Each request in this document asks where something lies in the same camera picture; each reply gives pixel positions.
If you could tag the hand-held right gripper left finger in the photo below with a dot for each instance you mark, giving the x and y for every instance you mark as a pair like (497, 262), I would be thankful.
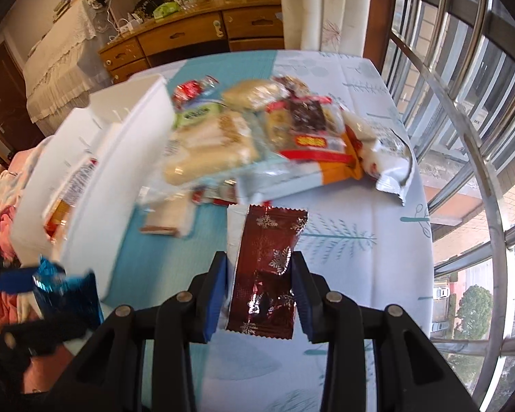
(216, 296)

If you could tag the white floral curtain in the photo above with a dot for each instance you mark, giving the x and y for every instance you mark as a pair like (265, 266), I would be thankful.
(322, 4)

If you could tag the metal window railing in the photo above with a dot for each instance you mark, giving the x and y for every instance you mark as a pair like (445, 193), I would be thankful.
(476, 137)

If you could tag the wooden desk with drawers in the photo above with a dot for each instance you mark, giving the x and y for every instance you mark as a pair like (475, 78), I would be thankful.
(189, 34)

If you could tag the red round candy packet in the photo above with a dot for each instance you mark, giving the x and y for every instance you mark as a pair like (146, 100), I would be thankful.
(191, 90)

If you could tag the clear nut brittle packet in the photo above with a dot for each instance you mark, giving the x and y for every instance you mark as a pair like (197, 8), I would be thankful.
(292, 83)

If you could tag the white wafer packet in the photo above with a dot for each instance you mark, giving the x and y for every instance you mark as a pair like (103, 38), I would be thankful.
(167, 219)

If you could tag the green snack packet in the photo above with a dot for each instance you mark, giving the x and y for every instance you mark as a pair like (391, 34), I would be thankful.
(197, 113)

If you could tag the pink bedding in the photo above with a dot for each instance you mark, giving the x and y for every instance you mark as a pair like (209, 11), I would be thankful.
(0, 206)

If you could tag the blue foil snack packet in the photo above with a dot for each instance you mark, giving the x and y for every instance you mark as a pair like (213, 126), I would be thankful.
(68, 300)

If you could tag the black patterned box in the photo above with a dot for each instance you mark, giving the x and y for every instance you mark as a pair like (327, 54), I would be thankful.
(152, 0)

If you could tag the small red snack packet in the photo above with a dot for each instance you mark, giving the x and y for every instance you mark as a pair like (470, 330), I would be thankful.
(214, 193)

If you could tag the white plastic organizer box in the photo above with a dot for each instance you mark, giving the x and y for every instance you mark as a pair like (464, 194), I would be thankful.
(124, 137)

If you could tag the clear bread roll packet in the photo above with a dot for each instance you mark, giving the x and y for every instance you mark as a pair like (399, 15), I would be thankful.
(210, 146)

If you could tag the tree print tablecloth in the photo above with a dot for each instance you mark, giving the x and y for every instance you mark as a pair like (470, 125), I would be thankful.
(352, 266)

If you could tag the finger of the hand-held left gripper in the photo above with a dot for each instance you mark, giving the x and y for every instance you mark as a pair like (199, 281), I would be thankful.
(43, 332)
(15, 280)

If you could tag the open silver snack bag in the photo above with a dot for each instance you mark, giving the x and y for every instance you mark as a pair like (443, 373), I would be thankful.
(390, 167)

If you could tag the labelled clear snack packet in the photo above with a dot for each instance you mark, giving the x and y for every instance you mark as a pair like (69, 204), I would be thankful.
(68, 197)

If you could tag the green tissue pack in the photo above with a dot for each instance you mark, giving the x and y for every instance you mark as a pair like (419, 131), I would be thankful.
(166, 10)

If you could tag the orange and white snack packet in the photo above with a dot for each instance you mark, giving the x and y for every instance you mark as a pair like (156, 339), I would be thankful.
(283, 178)

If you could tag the brown wooden door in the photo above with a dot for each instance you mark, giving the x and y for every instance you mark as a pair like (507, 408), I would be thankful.
(2, 98)

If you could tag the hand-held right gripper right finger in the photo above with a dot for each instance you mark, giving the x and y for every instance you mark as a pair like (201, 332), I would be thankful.
(302, 296)

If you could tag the pale puffed rice snack packet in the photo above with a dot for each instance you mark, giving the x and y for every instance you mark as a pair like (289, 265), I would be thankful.
(251, 94)

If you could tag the dark red snowflake snack packet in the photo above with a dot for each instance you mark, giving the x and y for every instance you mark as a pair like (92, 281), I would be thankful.
(264, 266)

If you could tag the white lace cover cloth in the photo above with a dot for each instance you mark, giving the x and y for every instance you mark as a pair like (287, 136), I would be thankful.
(64, 51)

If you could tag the red label cake packet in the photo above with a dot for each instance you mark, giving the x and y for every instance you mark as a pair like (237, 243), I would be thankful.
(309, 124)

